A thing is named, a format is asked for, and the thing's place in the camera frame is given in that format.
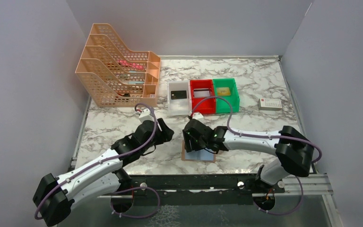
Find light blue credit card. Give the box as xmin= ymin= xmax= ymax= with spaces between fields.
xmin=184 ymin=148 xmax=216 ymax=162

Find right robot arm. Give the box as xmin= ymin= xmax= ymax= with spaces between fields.
xmin=182 ymin=119 xmax=315 ymax=192

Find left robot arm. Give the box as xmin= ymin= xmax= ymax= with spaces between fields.
xmin=33 ymin=118 xmax=174 ymax=227

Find white card in red bin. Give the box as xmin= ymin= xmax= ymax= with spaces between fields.
xmin=193 ymin=89 xmax=211 ymax=98

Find black credit card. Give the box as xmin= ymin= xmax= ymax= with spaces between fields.
xmin=170 ymin=90 xmax=187 ymax=100

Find gold card in green bin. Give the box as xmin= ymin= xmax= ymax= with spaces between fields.
xmin=216 ymin=87 xmax=231 ymax=96

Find red plastic bin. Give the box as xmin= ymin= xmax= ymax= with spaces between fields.
xmin=190 ymin=79 xmax=216 ymax=115

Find white plastic bin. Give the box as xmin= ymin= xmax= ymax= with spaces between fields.
xmin=167 ymin=80 xmax=192 ymax=116

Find red black stamp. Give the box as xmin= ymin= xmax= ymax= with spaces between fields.
xmin=117 ymin=93 xmax=131 ymax=97

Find green plastic bin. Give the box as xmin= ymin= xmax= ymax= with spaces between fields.
xmin=213 ymin=78 xmax=240 ymax=114

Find white box with red label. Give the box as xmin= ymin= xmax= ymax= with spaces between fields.
xmin=259 ymin=98 xmax=283 ymax=111

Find peach plastic file organizer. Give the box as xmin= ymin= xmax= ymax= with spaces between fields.
xmin=75 ymin=23 xmax=161 ymax=107

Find pink items in organizer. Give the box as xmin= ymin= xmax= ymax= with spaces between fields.
xmin=118 ymin=60 xmax=144 ymax=70

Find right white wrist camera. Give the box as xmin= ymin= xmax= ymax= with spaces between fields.
xmin=191 ymin=112 xmax=204 ymax=121

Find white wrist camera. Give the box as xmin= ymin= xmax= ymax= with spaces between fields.
xmin=191 ymin=112 xmax=204 ymax=121
xmin=138 ymin=109 xmax=154 ymax=123

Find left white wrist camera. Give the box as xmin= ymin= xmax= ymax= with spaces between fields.
xmin=138 ymin=109 xmax=154 ymax=123

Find black mounting rail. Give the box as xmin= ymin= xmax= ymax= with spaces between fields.
xmin=105 ymin=174 xmax=285 ymax=211

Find aluminium frame rail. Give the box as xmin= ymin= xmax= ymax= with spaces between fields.
xmin=54 ymin=158 xmax=334 ymax=199

